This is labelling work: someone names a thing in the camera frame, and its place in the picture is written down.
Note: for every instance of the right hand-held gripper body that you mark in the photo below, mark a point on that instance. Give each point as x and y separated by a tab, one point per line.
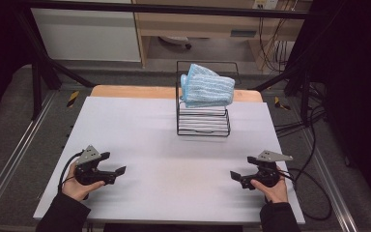
267	174

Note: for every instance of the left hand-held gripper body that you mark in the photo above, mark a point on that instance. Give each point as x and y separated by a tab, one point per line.
87	172

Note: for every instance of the blue striped towel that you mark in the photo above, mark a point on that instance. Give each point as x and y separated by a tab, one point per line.
206	87

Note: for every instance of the person's right hand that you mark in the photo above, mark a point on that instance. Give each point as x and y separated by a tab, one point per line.
273	193

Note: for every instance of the person's left hand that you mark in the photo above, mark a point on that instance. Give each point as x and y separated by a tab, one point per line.
74	188

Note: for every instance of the white table cover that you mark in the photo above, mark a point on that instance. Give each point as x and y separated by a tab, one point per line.
157	154

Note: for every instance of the yellow black tape strip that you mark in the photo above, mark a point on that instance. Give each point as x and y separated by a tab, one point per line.
281	103
72	99

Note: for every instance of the white cabinet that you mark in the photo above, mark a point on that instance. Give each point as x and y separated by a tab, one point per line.
87	35

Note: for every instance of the black curtain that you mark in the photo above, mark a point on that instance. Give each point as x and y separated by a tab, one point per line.
0	48
357	80

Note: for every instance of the office chair base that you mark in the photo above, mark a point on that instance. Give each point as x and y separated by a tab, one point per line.
175	40

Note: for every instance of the light wooden desk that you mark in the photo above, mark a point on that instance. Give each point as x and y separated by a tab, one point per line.
206	22

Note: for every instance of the white power socket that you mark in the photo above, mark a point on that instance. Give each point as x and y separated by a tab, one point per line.
265	4

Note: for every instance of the black metal crossbar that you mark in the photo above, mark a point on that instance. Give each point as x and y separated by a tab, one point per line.
174	8

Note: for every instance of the aluminium floor rail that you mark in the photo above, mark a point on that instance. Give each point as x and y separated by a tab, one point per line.
16	151
331	190

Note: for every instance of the black metal frame strut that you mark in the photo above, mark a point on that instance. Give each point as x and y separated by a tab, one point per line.
306	93
37	87

